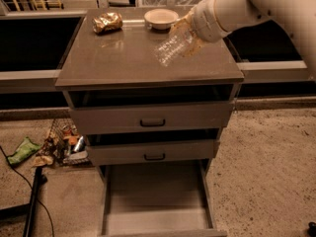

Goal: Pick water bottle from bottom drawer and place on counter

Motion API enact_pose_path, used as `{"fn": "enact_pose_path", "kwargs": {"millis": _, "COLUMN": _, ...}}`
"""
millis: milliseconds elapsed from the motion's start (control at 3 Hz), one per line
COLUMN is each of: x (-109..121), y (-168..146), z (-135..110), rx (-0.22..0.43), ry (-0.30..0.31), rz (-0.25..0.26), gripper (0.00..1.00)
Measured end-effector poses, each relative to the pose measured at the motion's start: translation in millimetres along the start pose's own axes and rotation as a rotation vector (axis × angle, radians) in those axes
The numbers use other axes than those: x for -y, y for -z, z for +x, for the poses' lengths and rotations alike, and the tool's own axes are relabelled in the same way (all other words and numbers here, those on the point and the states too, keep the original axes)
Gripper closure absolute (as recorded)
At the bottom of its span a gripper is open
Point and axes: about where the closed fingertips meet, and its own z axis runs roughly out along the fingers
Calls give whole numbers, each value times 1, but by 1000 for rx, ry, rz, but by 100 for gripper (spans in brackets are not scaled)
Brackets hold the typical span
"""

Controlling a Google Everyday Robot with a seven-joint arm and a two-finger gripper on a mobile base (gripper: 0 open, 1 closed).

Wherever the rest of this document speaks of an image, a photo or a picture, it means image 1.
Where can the green snack bag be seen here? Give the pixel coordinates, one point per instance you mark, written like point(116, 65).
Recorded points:
point(26, 149)

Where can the gold crumpled snack bag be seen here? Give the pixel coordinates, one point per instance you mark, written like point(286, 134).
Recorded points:
point(107, 22)

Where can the grey drawer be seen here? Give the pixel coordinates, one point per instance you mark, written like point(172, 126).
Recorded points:
point(164, 199)
point(152, 152)
point(144, 118)

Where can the grey top drawer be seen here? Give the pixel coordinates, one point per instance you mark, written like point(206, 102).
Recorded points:
point(144, 118)

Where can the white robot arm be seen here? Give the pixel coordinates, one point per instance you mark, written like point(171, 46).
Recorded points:
point(296, 17)

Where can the yellow snack bag on floor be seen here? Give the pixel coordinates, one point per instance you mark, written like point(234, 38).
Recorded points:
point(43, 160)

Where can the grey drawer cabinet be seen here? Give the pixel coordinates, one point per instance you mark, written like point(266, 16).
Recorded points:
point(120, 69)

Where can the white bowl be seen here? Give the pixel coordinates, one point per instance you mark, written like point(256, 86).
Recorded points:
point(161, 19)

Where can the grey metal rail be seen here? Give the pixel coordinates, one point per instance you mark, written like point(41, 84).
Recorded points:
point(254, 73)

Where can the black stand leg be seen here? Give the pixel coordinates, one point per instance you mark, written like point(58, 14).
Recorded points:
point(26, 211)

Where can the grey bottom drawer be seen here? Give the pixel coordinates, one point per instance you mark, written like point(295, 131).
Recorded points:
point(164, 199)

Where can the clear plastic water bottle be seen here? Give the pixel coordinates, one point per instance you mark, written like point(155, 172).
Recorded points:
point(179, 41)

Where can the wire basket with items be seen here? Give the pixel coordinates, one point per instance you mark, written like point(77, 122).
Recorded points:
point(60, 141)

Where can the silver can in basket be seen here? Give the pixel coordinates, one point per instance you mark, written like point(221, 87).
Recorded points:
point(80, 145)

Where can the grey middle drawer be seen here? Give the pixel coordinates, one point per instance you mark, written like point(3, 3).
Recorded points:
point(152, 152)

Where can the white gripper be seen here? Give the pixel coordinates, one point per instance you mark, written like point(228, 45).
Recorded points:
point(204, 20)

